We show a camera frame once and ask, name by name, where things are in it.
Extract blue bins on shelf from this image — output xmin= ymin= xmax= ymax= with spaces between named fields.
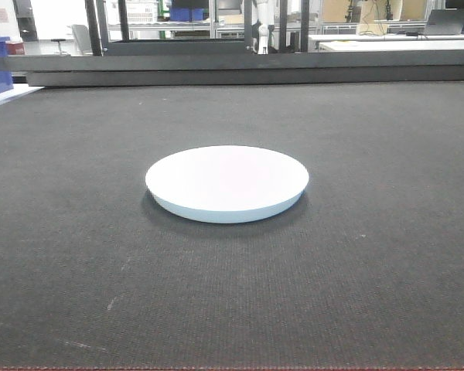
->
xmin=169 ymin=7 xmax=208 ymax=22

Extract dark metal frame beam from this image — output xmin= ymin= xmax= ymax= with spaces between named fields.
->
xmin=0 ymin=50 xmax=464 ymax=87

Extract light blue round tray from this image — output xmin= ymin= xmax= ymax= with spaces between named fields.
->
xmin=145 ymin=145 xmax=309 ymax=224

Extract open laptop on desk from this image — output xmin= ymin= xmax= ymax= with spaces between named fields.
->
xmin=422 ymin=9 xmax=464 ymax=36

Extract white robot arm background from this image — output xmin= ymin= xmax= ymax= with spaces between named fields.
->
xmin=253 ymin=0 xmax=275 ymax=55

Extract grey office chair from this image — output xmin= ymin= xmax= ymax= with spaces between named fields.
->
xmin=71 ymin=24 xmax=92 ymax=56

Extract white lab desk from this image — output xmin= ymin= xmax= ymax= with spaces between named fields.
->
xmin=309 ymin=34 xmax=464 ymax=53

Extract black round stool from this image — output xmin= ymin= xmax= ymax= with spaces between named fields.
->
xmin=50 ymin=38 xmax=68 ymax=55

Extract red box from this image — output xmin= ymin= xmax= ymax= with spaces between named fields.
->
xmin=5 ymin=40 xmax=26 ymax=56

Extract black fabric table mat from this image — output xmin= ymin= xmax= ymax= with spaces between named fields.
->
xmin=0 ymin=82 xmax=464 ymax=369

